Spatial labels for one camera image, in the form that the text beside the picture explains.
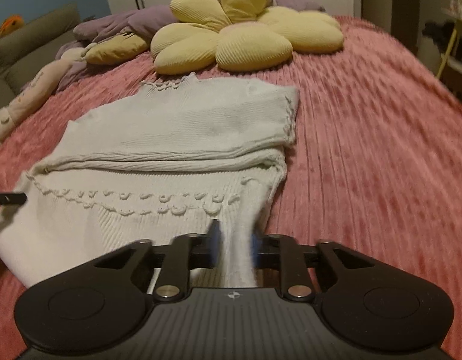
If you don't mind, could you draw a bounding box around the white knit sweater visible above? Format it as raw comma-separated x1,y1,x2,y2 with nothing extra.
0,73,301,289

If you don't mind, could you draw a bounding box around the small yellow pillow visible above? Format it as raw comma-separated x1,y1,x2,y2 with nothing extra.
84,32,151,64

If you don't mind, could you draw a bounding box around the yellow-legged side table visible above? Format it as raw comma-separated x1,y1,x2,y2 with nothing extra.
436,7,462,94

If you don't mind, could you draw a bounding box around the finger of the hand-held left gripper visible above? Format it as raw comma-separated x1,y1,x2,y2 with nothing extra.
0,192,28,207

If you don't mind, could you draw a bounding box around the long pink plush toy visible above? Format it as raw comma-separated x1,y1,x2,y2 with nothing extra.
0,47,90,143

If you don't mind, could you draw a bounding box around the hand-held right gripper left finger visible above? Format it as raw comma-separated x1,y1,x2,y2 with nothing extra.
94,219,221,302

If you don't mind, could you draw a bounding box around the grey-green sofa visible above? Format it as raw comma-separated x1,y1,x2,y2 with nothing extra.
0,3,81,117

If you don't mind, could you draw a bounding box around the yellow flower-shaped pillow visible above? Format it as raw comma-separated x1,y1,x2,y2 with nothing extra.
150,0,345,75

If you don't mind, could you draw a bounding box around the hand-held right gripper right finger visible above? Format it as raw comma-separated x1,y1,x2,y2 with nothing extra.
252,233,370,301

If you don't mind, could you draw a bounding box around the purple duvet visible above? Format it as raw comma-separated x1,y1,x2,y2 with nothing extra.
55,0,326,91

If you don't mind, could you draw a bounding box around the orange plush toy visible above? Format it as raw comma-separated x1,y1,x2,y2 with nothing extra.
0,15,24,38

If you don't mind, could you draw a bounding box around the pink ribbed bedspread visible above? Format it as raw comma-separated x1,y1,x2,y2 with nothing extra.
0,15,462,360

